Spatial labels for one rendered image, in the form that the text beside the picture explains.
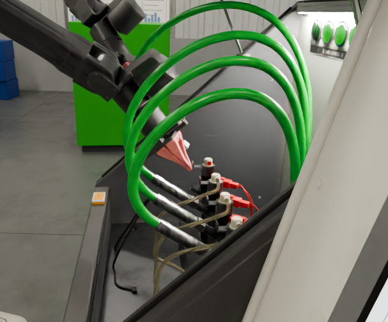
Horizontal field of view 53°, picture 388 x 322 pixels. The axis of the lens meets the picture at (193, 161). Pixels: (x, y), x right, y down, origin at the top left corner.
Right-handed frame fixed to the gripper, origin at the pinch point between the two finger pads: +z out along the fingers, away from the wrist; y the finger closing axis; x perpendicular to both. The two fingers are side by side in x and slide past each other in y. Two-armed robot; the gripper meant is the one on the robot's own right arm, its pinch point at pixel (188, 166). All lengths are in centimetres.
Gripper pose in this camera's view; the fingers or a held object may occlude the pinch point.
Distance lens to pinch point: 77.3
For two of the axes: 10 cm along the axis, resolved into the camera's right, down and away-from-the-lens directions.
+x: 1.2, -3.2, 9.4
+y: 7.7, -5.7, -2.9
